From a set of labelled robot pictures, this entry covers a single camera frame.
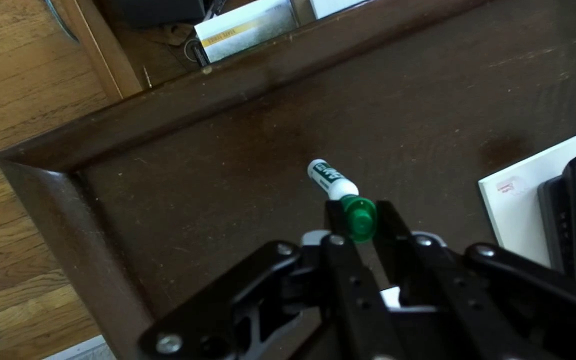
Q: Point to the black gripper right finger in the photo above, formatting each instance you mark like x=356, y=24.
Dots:
x=461, y=301

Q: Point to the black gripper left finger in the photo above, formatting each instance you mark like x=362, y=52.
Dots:
x=341, y=293

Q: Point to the green marker cap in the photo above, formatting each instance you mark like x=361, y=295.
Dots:
x=358, y=217

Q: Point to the white green marker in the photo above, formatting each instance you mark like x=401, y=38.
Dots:
x=329, y=177

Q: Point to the dark wooden nightstand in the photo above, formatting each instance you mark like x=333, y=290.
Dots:
x=235, y=166

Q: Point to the white printed box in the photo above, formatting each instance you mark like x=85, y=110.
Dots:
x=240, y=31

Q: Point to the white flat box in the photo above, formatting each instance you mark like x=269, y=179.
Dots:
x=331, y=5

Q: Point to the open wooden drawer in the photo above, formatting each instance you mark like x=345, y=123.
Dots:
x=135, y=52

